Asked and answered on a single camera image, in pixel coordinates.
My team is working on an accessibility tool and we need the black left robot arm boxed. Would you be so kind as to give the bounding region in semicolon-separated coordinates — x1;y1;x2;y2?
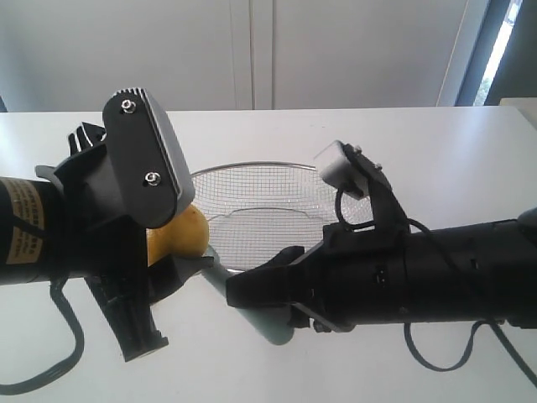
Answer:
1;123;213;361

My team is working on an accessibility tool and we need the oval wire mesh basket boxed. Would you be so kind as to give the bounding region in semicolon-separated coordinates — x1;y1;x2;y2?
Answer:
191;161;373;278

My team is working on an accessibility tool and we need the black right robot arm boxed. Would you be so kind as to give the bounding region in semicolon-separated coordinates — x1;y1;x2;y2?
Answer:
226;211;536;332

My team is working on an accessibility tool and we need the white cabinet at right edge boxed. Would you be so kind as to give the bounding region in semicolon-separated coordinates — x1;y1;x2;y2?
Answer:
500;97;537;126

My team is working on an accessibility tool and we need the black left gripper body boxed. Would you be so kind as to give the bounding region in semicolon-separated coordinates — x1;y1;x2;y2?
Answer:
35;123;147;302

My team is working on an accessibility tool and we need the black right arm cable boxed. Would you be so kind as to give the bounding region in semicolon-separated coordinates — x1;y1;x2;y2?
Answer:
402;216;537;394

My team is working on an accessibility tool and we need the yellow lemon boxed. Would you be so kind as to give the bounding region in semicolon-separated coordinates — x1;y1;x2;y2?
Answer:
146;204;210;266

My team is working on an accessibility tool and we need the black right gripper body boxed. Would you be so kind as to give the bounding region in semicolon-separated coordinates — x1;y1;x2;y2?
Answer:
320;223;409;330

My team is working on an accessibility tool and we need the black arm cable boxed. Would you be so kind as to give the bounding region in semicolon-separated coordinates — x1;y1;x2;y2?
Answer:
402;216;537;394
0;280;86;396

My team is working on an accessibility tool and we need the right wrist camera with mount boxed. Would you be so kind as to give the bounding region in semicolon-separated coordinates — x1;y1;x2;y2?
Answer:
314;140;409;233

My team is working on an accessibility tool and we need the teal handled peeler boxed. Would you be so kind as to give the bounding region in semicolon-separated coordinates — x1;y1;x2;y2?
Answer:
201;245;295;346

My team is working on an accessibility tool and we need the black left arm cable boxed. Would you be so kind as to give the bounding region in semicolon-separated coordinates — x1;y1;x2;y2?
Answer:
0;280;86;396

